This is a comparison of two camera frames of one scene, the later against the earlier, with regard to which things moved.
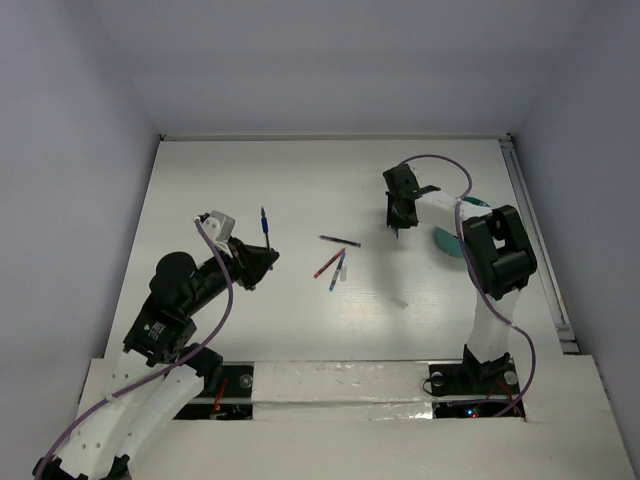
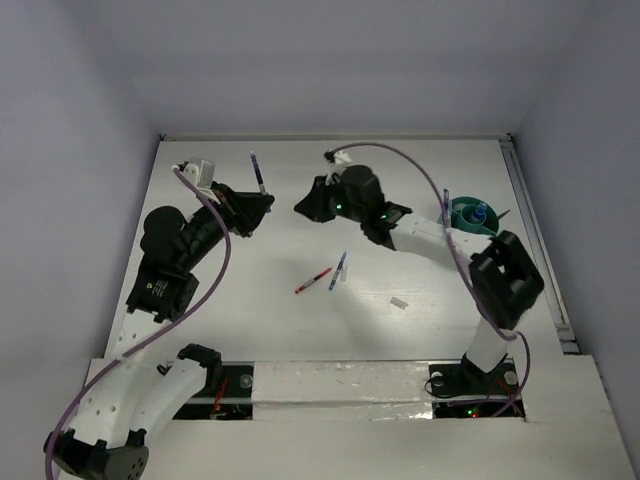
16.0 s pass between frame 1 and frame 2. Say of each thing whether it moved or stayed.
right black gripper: moved
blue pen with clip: stayed
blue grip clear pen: moved
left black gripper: moved
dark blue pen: moved
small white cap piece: stayed
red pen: moved
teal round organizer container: moved
